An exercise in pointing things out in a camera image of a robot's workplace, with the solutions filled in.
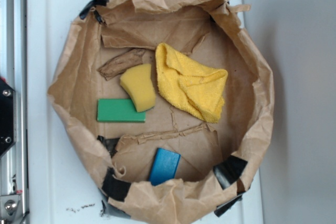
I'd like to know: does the yellow microfiber cloth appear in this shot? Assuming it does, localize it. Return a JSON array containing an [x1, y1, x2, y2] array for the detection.
[[155, 43, 228, 123]]

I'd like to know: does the blue rectangular sponge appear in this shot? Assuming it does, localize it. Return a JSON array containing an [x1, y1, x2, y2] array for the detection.
[[149, 148, 181, 186]]

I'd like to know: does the white plastic tray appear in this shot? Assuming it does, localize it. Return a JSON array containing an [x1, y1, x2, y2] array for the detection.
[[26, 0, 265, 224]]

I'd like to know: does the black robot mount plate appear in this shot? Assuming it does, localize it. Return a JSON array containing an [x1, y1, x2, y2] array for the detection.
[[0, 77, 15, 158]]

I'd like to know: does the brown paper bag bin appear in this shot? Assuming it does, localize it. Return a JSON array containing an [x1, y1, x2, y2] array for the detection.
[[48, 0, 275, 223]]

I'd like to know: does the metal rail frame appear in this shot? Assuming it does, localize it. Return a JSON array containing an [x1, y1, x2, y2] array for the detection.
[[1, 0, 29, 223]]

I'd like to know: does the green rectangular sponge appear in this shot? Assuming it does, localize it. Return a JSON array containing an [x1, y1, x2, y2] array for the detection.
[[97, 99, 146, 123]]

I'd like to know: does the yellow curved sponge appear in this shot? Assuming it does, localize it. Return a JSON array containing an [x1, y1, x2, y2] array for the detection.
[[120, 63, 156, 112]]

